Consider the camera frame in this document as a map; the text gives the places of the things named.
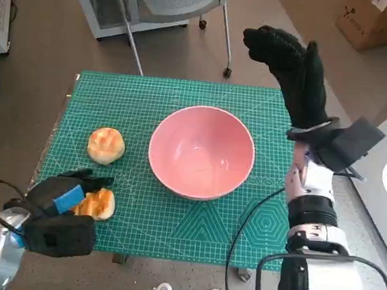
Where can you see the round bread bun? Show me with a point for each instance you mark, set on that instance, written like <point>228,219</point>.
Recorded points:
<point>106,145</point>

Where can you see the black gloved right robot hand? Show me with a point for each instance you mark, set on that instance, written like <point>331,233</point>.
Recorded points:
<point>299,83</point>

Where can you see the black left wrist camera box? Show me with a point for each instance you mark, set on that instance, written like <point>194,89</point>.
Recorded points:
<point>57,238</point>

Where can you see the oblong toasted bread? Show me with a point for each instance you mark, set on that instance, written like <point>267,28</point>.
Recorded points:
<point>100,204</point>

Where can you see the table foot bracket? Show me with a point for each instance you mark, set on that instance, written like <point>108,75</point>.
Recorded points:
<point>242,274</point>

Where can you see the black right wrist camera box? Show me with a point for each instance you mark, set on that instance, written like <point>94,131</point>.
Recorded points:
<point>354,143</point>

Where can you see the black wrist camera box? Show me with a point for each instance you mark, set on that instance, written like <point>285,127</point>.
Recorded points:
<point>57,238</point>
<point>354,143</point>

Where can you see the green cutting mat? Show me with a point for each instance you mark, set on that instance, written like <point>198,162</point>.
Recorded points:
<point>138,215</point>

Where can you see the large cardboard box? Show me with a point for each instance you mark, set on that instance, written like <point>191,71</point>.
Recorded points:
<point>366,21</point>

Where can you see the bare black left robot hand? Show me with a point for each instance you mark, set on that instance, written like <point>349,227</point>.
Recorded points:
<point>48,189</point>

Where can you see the pink bowl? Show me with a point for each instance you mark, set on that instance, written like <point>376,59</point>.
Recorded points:
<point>199,152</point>

